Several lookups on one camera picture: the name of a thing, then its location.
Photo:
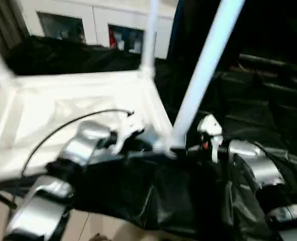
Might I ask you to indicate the small white jar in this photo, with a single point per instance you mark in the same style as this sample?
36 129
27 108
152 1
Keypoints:
121 44

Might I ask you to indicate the white glass-door cabinet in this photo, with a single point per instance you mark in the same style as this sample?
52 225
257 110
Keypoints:
95 12

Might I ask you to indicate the white blue carton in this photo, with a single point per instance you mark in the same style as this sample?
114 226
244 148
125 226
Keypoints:
137 44

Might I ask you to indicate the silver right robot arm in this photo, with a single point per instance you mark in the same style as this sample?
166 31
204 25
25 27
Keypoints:
266 168

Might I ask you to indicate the small white figurine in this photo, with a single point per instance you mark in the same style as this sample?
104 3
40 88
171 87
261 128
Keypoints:
62 33

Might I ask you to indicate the black metal stand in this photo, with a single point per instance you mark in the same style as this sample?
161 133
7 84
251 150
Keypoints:
5 198

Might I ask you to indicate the grey curtain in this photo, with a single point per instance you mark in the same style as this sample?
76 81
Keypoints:
2 22

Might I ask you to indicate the white plastic table top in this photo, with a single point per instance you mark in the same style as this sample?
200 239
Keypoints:
62 95

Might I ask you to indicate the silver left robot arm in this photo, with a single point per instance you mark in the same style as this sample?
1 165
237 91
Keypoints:
83 145

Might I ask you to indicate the black metal rod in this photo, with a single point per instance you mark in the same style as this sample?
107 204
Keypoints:
271 62

